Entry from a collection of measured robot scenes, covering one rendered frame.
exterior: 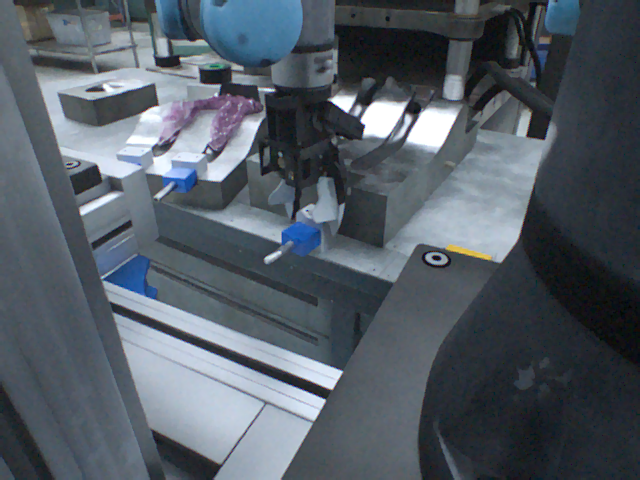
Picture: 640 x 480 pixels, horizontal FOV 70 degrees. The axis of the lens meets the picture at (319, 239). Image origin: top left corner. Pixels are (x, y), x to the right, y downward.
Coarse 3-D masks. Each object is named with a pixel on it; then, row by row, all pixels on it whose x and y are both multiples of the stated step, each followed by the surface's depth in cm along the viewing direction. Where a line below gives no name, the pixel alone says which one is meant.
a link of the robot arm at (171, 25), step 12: (156, 0) 47; (168, 0) 43; (180, 0) 44; (168, 12) 44; (180, 12) 44; (168, 24) 45; (180, 24) 45; (168, 36) 47; (180, 36) 47; (192, 36) 47
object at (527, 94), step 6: (522, 90) 106; (528, 90) 106; (516, 96) 107; (522, 96) 106; (528, 96) 105; (534, 96) 104; (522, 102) 107; (528, 102) 105; (534, 102) 103; (540, 102) 102; (534, 108) 103; (540, 108) 102; (546, 108) 101; (552, 108) 101; (540, 114) 102; (546, 114) 101; (552, 114) 100; (546, 120) 102
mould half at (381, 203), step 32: (352, 96) 95; (384, 96) 93; (384, 128) 87; (416, 128) 85; (448, 128) 84; (256, 160) 76; (352, 160) 77; (384, 160) 77; (416, 160) 78; (448, 160) 89; (256, 192) 79; (352, 192) 68; (384, 192) 66; (416, 192) 77; (352, 224) 71; (384, 224) 68
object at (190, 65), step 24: (168, 72) 177; (192, 72) 176; (240, 72) 176; (264, 72) 176; (384, 72) 176; (408, 72) 176; (432, 72) 176; (480, 96) 148; (504, 96) 160; (480, 120) 138
